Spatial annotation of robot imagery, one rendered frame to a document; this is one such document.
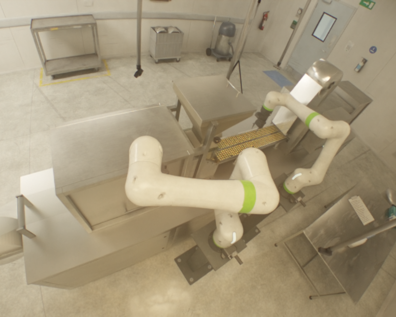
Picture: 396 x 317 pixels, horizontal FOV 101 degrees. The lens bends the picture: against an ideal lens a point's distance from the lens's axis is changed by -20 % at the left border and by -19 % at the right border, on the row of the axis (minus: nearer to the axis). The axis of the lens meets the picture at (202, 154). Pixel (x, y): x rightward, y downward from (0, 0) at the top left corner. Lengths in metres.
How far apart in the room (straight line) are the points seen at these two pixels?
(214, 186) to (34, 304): 2.05
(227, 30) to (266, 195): 4.65
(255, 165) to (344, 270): 1.50
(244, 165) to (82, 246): 1.08
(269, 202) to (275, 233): 1.89
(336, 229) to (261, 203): 1.54
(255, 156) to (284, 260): 1.91
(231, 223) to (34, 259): 1.17
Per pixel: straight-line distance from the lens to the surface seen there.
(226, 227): 1.06
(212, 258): 1.26
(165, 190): 0.56
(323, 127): 1.33
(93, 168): 0.98
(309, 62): 5.93
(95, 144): 1.07
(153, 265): 2.14
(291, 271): 2.58
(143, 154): 0.61
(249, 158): 0.79
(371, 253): 2.40
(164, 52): 4.57
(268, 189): 0.72
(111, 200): 1.18
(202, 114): 0.96
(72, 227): 1.48
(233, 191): 0.64
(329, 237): 2.07
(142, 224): 1.40
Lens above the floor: 2.12
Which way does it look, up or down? 49 degrees down
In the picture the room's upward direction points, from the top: 18 degrees clockwise
